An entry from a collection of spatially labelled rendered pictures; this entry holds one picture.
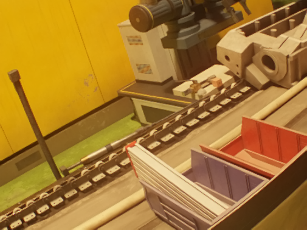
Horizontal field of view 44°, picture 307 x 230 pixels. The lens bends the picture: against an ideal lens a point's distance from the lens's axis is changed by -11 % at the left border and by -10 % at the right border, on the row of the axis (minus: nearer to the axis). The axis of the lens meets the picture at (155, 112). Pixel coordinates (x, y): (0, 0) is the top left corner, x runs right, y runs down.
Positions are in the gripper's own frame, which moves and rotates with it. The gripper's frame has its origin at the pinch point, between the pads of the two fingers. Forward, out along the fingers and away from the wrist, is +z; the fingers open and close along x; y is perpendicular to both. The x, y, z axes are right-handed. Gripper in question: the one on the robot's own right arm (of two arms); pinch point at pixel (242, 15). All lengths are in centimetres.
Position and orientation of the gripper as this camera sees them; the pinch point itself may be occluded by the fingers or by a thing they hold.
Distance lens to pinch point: 238.4
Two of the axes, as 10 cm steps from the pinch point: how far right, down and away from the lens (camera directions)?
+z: 5.5, 8.3, 0.6
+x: -7.1, 5.0, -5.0
